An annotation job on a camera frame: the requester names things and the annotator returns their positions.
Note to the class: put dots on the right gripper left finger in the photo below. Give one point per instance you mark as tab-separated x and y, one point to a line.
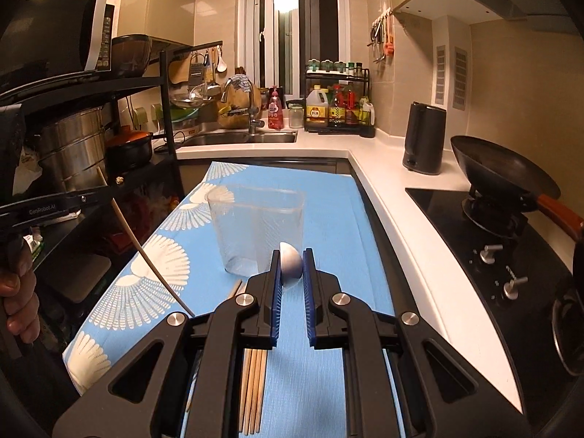
145	393

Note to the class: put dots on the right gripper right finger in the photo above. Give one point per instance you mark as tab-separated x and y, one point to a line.
401	380

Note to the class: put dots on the white ceramic spoon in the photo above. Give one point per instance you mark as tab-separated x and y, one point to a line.
291	265

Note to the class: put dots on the metal fork grey handle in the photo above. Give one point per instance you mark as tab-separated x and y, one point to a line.
196	368

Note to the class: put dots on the kitchen faucet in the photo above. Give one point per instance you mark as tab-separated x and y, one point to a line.
240	103

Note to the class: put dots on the hanging utensils on hooks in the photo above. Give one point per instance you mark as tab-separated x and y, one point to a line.
381	36

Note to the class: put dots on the person's left hand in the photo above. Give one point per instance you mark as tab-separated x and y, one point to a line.
18	284

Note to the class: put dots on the steel stock pot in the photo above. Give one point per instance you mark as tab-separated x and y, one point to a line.
72	150

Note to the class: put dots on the red lidded black pot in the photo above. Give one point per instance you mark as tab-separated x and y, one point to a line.
128	150

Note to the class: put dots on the microwave oven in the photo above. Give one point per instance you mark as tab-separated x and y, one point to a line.
48	38

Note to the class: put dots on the clear plastic utensil holder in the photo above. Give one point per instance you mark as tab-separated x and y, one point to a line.
251	222

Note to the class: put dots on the black gas stove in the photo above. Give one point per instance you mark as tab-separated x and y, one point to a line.
518	280

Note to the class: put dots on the brown bowl on shelf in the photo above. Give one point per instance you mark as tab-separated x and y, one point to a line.
130	55

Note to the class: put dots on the black storage shelf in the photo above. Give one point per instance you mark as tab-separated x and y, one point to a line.
83	90

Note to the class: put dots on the black electric kettle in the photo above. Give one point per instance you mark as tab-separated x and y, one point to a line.
424	139

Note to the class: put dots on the steel sink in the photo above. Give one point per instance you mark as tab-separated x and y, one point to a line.
240	137

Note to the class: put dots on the pink dish soap bottle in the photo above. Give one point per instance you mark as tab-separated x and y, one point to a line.
275	111

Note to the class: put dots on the black spice rack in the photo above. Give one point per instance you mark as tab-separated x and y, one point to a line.
350	109

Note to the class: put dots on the yellow oil bottle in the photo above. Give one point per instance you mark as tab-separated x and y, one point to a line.
316	109

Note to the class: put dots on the black wok red handle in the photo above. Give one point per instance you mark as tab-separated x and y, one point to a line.
510	179

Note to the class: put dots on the window frame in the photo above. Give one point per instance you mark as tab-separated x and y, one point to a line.
275	40

